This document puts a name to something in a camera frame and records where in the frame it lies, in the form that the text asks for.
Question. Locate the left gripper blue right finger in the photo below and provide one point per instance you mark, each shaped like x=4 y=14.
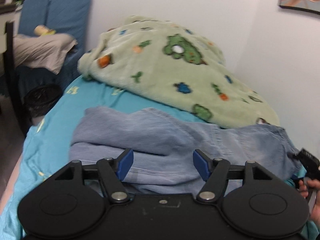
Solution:
x=214 y=172

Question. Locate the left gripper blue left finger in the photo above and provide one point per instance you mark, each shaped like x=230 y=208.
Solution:
x=111 y=174

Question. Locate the blue denim jeans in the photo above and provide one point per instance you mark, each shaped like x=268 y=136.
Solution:
x=163 y=147

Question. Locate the person right hand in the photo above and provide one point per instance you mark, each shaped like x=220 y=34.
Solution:
x=309 y=189

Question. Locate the teal smiley bed sheet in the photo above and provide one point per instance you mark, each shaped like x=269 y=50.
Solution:
x=46 y=148

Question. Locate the black mesh waste bin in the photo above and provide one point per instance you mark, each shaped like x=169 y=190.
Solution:
x=40 y=100

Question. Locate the green dinosaur fleece blanket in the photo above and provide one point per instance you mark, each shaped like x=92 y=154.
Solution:
x=168 y=63

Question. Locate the grey cloth on chair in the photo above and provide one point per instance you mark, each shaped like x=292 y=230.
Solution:
x=48 y=51

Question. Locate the white black desk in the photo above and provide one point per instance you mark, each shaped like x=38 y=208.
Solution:
x=11 y=80

